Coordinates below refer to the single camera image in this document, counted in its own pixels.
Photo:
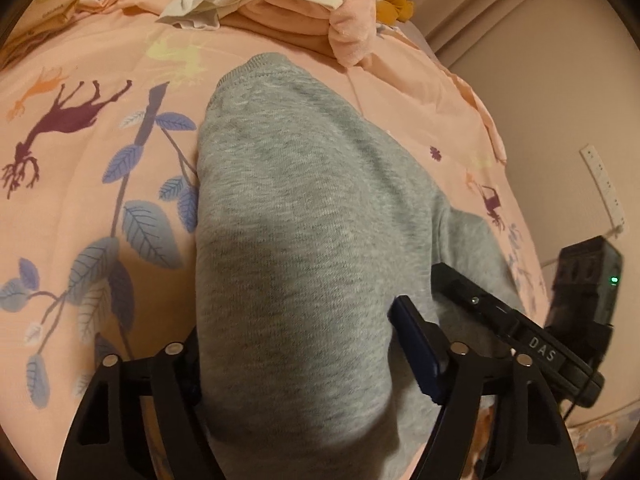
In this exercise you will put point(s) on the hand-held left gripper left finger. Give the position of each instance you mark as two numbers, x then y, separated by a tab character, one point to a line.
175	375

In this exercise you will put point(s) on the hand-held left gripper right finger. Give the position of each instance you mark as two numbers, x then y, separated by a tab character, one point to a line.
415	340

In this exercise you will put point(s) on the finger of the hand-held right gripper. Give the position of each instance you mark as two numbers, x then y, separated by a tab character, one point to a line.
470	297

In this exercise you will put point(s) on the grey sweatshirt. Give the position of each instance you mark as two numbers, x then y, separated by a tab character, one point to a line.
300	210

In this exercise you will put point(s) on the pink folded clothes stack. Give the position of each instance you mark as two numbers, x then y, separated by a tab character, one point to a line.
290	15

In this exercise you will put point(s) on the pink printed duvet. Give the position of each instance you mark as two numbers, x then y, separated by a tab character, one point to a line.
60	210

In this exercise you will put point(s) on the white goose plush toy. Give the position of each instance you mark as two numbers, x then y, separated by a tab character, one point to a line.
395	7

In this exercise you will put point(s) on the peach printed folded garment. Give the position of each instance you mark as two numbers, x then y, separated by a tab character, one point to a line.
45	15

